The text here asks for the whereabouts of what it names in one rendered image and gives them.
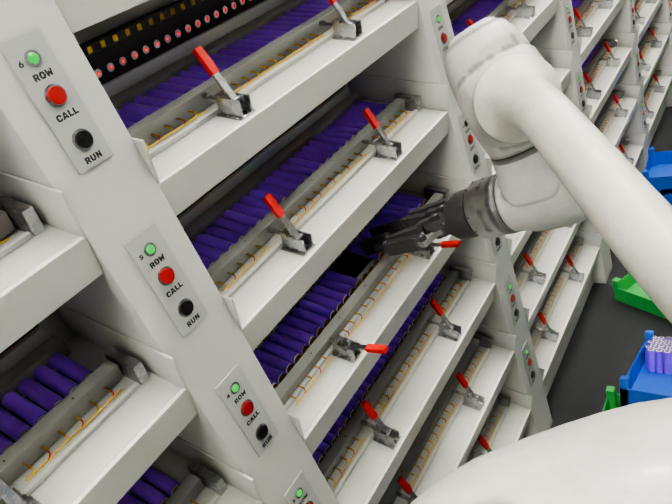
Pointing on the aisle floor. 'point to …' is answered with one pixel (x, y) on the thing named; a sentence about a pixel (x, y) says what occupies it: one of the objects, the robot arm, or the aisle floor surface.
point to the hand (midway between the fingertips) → (381, 238)
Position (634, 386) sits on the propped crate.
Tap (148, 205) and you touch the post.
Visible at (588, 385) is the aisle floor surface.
